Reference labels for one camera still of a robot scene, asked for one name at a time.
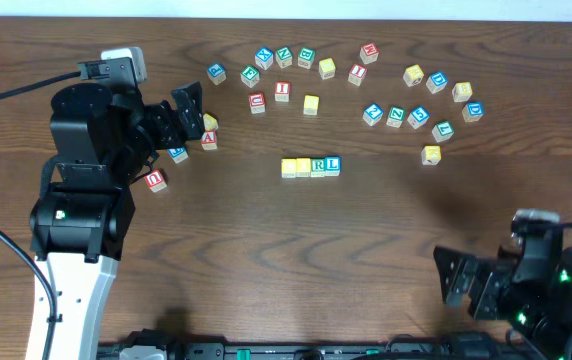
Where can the yellow S block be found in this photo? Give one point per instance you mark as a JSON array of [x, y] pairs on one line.
[[311, 105]]

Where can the blue P block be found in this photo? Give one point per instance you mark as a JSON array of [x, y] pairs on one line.
[[216, 73]]

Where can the red I block right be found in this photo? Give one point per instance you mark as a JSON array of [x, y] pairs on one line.
[[357, 74]]

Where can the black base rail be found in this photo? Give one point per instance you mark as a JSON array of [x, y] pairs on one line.
[[151, 344]]

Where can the green F block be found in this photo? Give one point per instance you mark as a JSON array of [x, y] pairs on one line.
[[250, 76]]

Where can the green B block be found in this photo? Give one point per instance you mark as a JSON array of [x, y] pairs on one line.
[[306, 57]]

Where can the blue 2 block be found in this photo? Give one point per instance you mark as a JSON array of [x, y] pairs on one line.
[[372, 114]]

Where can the green R block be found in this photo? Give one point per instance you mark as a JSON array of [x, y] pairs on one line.
[[318, 167]]

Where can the red u block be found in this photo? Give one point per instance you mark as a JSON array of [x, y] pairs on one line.
[[257, 103], [155, 181]]

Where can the yellow O block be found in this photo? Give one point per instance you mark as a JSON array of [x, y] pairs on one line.
[[303, 167]]

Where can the red U block centre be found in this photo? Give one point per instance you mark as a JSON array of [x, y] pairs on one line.
[[257, 103]]

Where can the red I block centre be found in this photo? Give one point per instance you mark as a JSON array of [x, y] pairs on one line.
[[282, 91]]

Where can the red H block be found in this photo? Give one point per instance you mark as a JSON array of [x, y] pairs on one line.
[[369, 53]]

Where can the yellow block left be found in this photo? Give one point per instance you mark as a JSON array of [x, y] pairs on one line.
[[210, 122]]

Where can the blue D block upper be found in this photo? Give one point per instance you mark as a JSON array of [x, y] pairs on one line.
[[436, 82]]

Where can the blue L block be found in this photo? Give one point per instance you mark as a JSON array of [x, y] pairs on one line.
[[332, 166]]

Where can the green N block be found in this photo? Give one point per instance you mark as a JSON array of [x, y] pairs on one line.
[[284, 57]]

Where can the blue T block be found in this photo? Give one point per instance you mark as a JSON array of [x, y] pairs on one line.
[[178, 155]]

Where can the red A block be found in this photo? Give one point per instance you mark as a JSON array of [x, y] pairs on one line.
[[209, 140]]

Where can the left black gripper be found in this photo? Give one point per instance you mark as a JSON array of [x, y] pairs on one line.
[[167, 125]]

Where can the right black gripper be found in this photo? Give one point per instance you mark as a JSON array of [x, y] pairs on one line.
[[486, 286]]

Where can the blue d block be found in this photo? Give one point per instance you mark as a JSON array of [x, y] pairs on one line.
[[436, 82], [473, 111]]

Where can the green Z block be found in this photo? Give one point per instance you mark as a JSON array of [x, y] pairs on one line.
[[396, 117]]

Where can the yellow C block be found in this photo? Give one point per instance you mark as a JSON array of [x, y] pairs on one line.
[[288, 167]]

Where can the yellow M block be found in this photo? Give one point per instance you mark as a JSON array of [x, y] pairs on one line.
[[413, 75]]

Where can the red i block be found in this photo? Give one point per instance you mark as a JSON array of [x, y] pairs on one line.
[[282, 91], [357, 74]]

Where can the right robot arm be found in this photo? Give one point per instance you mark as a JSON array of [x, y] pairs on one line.
[[530, 289]]

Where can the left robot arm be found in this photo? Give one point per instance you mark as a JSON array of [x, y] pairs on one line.
[[105, 136]]

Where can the green T block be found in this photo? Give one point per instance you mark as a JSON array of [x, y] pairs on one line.
[[442, 131]]

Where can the yellow block lower right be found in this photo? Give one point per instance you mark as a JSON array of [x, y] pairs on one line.
[[431, 155]]

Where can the blue X block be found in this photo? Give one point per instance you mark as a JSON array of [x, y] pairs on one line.
[[264, 58]]

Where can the yellow block top centre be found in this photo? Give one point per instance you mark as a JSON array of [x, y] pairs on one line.
[[327, 68]]

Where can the blue D block right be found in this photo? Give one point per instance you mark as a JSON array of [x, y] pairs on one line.
[[473, 111]]

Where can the blue 5 block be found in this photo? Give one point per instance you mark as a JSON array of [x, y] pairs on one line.
[[418, 117]]

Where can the red U block lower left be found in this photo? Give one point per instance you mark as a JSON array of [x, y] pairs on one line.
[[155, 181]]

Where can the yellow 8 block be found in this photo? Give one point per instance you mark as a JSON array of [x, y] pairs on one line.
[[462, 92]]

